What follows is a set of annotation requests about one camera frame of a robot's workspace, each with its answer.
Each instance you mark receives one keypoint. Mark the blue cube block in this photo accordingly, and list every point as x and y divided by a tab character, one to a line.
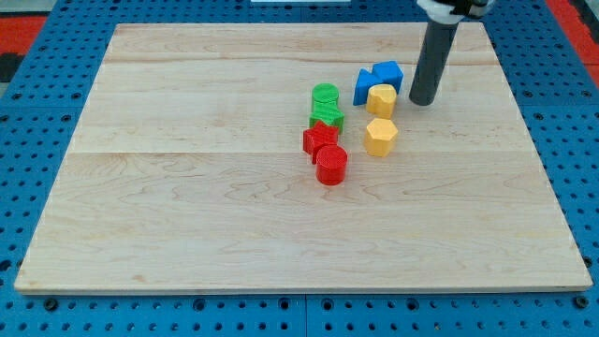
389	72

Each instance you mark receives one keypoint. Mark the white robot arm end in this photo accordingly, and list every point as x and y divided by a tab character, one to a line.
453	11

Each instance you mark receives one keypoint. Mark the red cylinder block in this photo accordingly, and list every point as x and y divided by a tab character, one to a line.
331	161

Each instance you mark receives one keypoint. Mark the red star block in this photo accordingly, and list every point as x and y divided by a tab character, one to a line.
317	136

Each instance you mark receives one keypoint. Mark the green star block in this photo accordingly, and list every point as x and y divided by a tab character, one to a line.
328	114

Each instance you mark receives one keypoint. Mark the green cylinder block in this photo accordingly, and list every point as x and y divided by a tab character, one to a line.
324	93

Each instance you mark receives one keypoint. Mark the yellow hexagon block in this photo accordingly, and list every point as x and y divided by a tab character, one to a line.
380	137

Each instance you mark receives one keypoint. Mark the yellow heart block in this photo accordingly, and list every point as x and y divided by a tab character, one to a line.
381	100

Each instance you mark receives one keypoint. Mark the blue crescent block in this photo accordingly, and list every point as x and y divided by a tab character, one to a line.
364	82

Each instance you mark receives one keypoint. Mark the wooden board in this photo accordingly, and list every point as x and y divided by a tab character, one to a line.
186	175

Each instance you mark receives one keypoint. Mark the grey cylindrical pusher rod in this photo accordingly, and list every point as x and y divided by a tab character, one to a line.
431	63

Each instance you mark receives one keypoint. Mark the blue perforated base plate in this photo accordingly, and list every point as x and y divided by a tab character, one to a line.
39	109

